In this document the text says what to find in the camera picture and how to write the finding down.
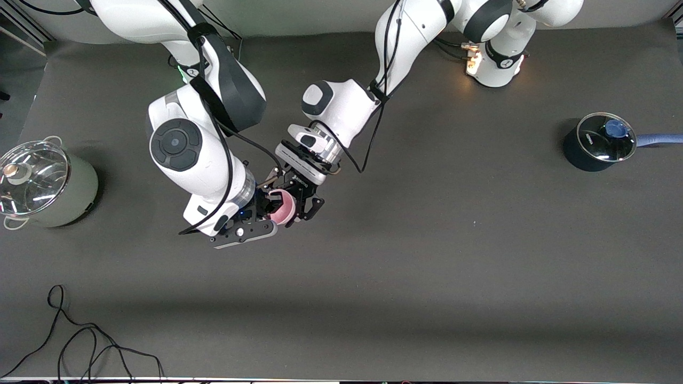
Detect pink plastic cup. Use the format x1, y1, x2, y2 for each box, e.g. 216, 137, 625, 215
266, 190, 297, 225

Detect dark grey table mat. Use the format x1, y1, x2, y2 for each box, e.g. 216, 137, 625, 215
0, 20, 683, 380

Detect sage green cooking pot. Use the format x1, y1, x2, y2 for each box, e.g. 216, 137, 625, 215
0, 136, 100, 230

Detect glass lid with steel rim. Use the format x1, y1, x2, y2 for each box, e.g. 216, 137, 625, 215
0, 141, 71, 217

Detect dark blue saucepan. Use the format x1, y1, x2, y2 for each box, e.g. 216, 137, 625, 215
563, 112, 683, 172

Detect glass lid with blue knob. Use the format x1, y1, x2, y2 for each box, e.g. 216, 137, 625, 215
576, 112, 638, 162

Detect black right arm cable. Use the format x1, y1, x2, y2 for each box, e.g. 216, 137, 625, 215
16, 0, 283, 235

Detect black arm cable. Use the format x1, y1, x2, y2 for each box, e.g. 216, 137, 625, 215
309, 0, 539, 174
16, 0, 283, 235

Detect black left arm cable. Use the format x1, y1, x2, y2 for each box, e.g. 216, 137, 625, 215
309, 0, 539, 174

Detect black right arm base cables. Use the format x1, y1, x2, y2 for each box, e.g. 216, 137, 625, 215
170, 4, 244, 69

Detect black arm base cables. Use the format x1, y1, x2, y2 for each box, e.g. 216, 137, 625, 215
433, 37, 475, 59
170, 4, 244, 69

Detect black left arm base cables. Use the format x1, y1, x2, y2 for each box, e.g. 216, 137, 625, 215
433, 37, 475, 59

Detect thin black loose cable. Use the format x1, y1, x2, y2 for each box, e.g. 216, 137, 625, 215
0, 284, 165, 382

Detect aluminium frame rails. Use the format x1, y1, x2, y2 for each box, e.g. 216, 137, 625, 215
0, 8, 57, 57

